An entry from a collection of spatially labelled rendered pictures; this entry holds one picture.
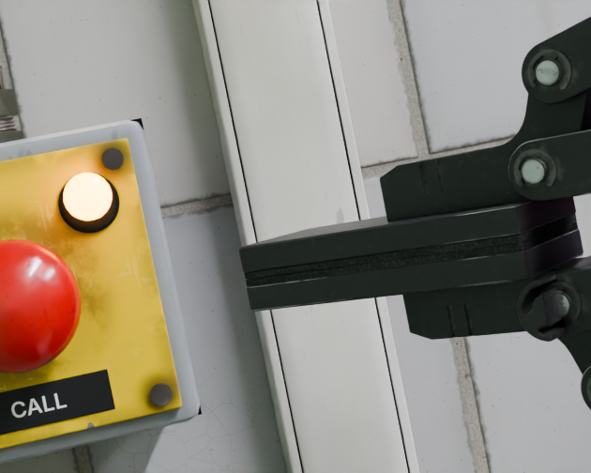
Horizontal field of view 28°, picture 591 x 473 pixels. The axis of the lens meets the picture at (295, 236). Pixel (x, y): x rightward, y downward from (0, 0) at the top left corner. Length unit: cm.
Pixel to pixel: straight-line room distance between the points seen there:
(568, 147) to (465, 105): 25
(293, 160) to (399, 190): 19
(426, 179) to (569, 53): 4
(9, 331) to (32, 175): 5
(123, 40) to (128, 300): 12
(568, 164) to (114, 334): 19
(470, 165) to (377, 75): 22
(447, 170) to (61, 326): 15
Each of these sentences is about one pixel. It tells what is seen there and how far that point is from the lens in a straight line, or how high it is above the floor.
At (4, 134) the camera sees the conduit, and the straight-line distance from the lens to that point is 41.
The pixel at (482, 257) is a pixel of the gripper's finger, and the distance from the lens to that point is 24.
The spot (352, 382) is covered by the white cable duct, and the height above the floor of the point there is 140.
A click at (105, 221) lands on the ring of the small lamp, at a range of 37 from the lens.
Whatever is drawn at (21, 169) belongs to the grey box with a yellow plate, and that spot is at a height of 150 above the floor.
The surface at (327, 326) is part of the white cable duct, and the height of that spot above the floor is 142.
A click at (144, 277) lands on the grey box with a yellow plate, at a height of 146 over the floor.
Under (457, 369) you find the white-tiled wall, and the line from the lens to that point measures 48.
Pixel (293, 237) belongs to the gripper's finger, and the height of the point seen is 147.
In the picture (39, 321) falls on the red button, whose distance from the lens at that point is 35.
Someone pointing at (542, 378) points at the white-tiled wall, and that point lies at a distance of 49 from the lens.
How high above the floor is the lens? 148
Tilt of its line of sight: 3 degrees down
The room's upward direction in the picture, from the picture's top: 11 degrees counter-clockwise
